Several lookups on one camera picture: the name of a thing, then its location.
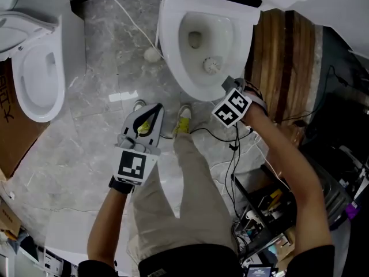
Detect person's right hand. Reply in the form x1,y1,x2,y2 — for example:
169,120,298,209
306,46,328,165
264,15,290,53
243,79,268,115

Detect white toilet brush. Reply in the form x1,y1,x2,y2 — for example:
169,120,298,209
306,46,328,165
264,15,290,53
202,55,233,83

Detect beige trousers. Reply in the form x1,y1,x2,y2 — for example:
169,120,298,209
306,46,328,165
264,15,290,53
126,131,240,269

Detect black shelf rack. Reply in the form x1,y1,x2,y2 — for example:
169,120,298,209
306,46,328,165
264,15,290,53
234,165,298,258

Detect small yellow object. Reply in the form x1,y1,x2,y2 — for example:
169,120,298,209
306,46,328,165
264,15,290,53
269,188,284,202

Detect black wristwatch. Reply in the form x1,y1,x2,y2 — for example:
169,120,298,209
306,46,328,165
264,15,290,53
108,175,135,195

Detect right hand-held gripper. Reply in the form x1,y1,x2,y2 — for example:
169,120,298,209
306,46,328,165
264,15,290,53
211,76,253,129

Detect purple object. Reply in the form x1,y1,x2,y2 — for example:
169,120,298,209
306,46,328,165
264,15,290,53
345,201,362,221

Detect person's left forearm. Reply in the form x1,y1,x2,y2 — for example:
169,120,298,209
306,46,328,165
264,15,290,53
86,190,133,268

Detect thin black cable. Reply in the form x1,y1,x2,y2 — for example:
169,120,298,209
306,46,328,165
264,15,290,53
281,64,331,127

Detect thin white cable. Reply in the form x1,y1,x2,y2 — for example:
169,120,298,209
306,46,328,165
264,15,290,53
104,0,165,61

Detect large printed cardboard box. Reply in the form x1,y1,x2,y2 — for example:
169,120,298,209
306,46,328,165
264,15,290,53
0,59,52,179

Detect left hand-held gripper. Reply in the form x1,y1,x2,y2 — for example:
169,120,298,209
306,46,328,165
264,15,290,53
112,102,165,186

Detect plain white toilet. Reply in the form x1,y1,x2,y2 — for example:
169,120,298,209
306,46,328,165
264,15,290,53
0,0,87,123

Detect person's yellow shoe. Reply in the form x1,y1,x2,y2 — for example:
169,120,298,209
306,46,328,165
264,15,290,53
172,104,193,135
133,99,153,137

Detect white floor cable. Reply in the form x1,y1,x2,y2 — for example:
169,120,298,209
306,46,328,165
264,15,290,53
253,131,291,190

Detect small cardboard box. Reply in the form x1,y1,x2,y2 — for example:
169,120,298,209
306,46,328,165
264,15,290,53
0,200,22,239

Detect person's right yellow shoe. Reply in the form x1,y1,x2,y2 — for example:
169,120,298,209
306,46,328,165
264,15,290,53
172,104,193,135

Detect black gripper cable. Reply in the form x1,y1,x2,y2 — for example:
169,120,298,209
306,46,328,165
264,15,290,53
224,122,243,223

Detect person's left yellow shoe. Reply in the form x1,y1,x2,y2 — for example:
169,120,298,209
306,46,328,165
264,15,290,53
133,99,153,137

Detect black floor cable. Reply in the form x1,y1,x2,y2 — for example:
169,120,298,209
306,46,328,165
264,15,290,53
159,126,254,143

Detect person's right forearm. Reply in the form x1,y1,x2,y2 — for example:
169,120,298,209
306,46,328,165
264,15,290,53
243,104,336,256

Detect white toilet with black strip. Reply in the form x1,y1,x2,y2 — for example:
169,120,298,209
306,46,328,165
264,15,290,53
157,0,337,103

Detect black screen device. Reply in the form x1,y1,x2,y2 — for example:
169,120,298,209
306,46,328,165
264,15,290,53
246,264,279,277

